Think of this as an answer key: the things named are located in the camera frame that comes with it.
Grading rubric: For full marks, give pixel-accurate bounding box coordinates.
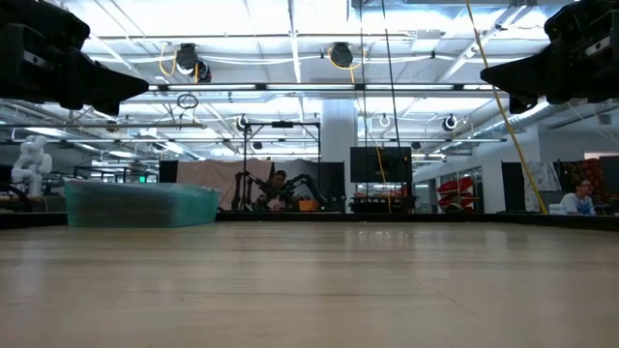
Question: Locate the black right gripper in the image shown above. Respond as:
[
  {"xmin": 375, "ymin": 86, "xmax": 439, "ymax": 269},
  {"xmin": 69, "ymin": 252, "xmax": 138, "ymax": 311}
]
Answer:
[{"xmin": 480, "ymin": 32, "xmax": 619, "ymax": 116}]

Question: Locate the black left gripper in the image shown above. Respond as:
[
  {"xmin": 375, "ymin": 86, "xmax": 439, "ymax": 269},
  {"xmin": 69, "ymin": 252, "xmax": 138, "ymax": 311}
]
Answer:
[{"xmin": 0, "ymin": 45, "xmax": 150, "ymax": 117}]

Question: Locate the white humanoid robot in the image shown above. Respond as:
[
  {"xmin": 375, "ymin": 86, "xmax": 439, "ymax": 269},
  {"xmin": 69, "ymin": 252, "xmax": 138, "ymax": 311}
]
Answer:
[{"xmin": 8, "ymin": 133, "xmax": 53, "ymax": 199}]

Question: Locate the teal plastic basket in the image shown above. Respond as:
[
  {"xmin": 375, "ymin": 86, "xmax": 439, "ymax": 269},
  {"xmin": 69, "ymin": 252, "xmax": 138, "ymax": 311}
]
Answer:
[{"xmin": 64, "ymin": 179, "xmax": 221, "ymax": 229}]

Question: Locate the red bin rack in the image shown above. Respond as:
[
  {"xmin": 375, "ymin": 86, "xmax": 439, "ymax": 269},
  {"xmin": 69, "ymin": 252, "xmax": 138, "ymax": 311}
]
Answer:
[{"xmin": 436, "ymin": 176, "xmax": 476, "ymax": 208}]

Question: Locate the person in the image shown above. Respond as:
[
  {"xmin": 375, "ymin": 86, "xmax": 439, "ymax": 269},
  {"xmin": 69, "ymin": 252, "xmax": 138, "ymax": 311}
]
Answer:
[
  {"xmin": 258, "ymin": 168, "xmax": 294, "ymax": 213},
  {"xmin": 555, "ymin": 178, "xmax": 598, "ymax": 217}
]

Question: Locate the beige curtain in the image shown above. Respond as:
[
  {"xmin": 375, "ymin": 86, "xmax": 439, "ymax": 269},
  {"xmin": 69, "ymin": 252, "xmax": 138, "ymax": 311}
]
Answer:
[{"xmin": 176, "ymin": 159, "xmax": 275, "ymax": 213}]

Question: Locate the black monitor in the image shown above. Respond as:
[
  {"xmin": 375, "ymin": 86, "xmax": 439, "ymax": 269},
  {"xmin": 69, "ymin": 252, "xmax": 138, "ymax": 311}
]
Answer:
[{"xmin": 349, "ymin": 146, "xmax": 414, "ymax": 185}]

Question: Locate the white curtain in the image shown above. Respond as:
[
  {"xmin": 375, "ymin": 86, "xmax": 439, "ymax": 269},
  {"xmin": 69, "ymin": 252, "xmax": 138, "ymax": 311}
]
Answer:
[{"xmin": 274, "ymin": 159, "xmax": 320, "ymax": 202}]

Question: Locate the yellow hanging cable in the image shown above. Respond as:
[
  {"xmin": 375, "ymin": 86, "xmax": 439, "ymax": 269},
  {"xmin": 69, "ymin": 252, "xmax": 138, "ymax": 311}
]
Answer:
[{"xmin": 464, "ymin": 0, "xmax": 550, "ymax": 215}]

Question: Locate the black ceiling cable reel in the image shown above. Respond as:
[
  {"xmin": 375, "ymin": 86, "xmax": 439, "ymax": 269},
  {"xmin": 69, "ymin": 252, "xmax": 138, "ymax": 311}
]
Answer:
[
  {"xmin": 174, "ymin": 42, "xmax": 200, "ymax": 73},
  {"xmin": 330, "ymin": 42, "xmax": 355, "ymax": 69}
]

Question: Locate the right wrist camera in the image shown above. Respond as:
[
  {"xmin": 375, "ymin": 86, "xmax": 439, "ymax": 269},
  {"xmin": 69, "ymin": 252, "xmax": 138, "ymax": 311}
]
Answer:
[{"xmin": 544, "ymin": 0, "xmax": 619, "ymax": 47}]

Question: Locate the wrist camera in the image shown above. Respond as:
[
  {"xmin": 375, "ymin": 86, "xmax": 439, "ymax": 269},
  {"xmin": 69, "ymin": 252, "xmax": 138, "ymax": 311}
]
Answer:
[
  {"xmin": 0, "ymin": 0, "xmax": 92, "ymax": 50},
  {"xmin": 544, "ymin": 0, "xmax": 619, "ymax": 47}
]

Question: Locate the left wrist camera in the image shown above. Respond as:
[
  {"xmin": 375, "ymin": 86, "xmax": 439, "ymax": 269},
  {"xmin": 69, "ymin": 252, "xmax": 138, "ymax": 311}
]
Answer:
[{"xmin": 0, "ymin": 0, "xmax": 92, "ymax": 50}]

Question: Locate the black hanging cable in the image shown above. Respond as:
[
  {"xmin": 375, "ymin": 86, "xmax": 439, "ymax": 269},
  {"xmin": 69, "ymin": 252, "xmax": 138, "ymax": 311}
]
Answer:
[{"xmin": 380, "ymin": 0, "xmax": 405, "ymax": 214}]

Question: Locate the black stand frame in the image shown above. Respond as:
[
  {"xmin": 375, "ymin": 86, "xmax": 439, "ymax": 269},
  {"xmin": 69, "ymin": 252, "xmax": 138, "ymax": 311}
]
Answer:
[{"xmin": 243, "ymin": 120, "xmax": 322, "ymax": 214}]

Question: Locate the black aluminium table frame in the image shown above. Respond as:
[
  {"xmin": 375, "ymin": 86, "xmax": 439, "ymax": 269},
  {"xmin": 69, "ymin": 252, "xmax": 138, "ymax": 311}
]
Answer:
[{"xmin": 0, "ymin": 211, "xmax": 619, "ymax": 231}]

